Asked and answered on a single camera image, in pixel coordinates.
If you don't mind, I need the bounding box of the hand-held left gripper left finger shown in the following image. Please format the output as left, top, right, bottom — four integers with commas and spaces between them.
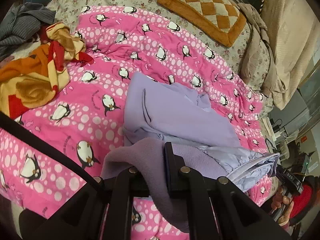
19, 166, 153, 240

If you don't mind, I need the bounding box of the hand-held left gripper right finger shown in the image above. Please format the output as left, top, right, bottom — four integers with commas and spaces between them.
164, 142, 292, 240

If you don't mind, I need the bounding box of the lilac puffer jacket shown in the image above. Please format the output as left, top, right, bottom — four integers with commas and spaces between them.
100, 72, 281, 233

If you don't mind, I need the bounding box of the person's right forearm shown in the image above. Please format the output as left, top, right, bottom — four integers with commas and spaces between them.
287, 176, 316, 228

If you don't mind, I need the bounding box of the person's right hand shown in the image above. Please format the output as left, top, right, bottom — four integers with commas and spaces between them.
271, 187, 294, 228

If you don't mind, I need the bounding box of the white power strip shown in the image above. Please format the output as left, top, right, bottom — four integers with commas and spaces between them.
261, 117, 283, 141

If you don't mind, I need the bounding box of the pink penguin print blanket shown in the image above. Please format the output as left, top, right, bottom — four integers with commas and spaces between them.
0, 5, 273, 240

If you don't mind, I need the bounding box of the orange red fleece blanket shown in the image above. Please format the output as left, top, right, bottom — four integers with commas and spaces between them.
0, 22, 95, 119

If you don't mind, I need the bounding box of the khaki jacket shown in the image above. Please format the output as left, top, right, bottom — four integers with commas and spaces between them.
236, 3, 283, 98

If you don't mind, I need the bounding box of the cream textured blanket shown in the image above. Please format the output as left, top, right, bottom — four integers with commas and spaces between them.
260, 0, 314, 110

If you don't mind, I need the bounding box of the orange checkered cushion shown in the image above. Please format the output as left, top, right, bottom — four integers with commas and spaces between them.
157, 0, 247, 47

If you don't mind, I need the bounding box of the grey striped garment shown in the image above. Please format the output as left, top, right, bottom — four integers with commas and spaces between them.
0, 2, 57, 61

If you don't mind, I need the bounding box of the dark blue cable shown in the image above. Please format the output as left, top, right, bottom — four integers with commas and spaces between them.
265, 139, 278, 153

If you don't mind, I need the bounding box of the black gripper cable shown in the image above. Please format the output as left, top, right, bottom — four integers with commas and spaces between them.
0, 111, 102, 188

